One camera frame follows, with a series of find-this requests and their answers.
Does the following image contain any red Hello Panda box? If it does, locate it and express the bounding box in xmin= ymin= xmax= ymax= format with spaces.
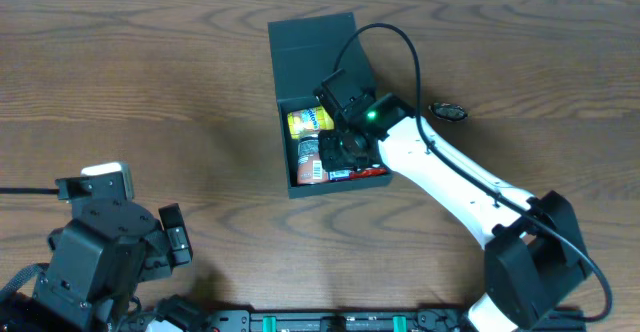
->
xmin=349 ymin=166 xmax=388 ymax=180

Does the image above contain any red Pringles can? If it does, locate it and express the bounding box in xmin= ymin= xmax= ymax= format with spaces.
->
xmin=297 ymin=134 xmax=329 ymax=185

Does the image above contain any yellow Mentos bottle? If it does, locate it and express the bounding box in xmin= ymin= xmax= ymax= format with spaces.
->
xmin=287 ymin=106 xmax=335 ymax=140

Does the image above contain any small dark snack wrapper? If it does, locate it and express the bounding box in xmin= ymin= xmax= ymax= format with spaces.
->
xmin=429 ymin=102 xmax=468 ymax=122

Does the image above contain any black gift box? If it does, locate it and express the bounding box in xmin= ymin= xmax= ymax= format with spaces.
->
xmin=268 ymin=12 xmax=393 ymax=199

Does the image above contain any small blue barcode box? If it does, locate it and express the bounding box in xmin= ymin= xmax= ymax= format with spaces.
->
xmin=328 ymin=170 xmax=351 ymax=182

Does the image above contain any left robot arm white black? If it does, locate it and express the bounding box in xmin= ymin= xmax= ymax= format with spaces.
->
xmin=1 ymin=171 xmax=193 ymax=331

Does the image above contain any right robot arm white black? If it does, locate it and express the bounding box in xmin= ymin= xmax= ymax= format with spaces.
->
xmin=313 ymin=70 xmax=593 ymax=331

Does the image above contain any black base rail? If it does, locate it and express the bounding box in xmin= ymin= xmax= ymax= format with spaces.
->
xmin=107 ymin=294 xmax=586 ymax=332

